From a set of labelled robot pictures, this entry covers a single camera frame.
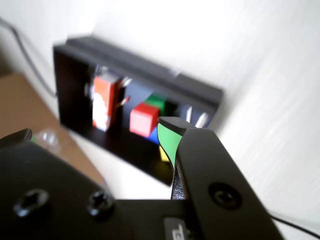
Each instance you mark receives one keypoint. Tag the black open box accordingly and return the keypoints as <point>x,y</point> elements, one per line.
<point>72,100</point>

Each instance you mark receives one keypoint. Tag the blue wooden cube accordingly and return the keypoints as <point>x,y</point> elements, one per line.
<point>154,136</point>

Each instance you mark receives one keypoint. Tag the orange matchbox with white logo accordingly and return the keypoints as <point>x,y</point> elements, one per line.
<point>102,105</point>

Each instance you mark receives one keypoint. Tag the green wooden cube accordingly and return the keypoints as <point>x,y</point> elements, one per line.
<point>156,101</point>

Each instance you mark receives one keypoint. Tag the red-headed matchstick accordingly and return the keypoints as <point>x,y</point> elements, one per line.
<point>123,102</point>

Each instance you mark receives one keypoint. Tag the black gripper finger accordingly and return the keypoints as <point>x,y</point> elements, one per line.
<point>212,175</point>
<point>50,190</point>

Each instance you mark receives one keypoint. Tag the red wooden cube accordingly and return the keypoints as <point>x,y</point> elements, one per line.
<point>142,120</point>

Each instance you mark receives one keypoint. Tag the yellow wooden cube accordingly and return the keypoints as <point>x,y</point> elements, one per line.
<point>163,155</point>

